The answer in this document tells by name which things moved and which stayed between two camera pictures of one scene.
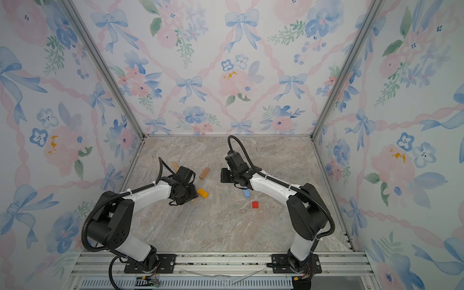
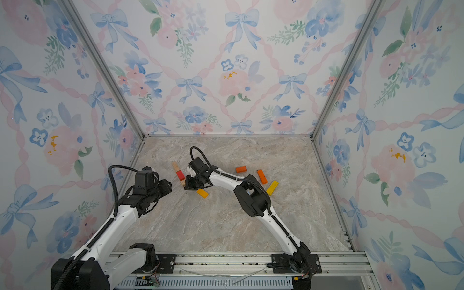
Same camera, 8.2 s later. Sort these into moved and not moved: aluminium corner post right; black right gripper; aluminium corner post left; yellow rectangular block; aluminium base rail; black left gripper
Moved: black right gripper; black left gripper
Not moved: aluminium corner post left; aluminium corner post right; yellow rectangular block; aluminium base rail
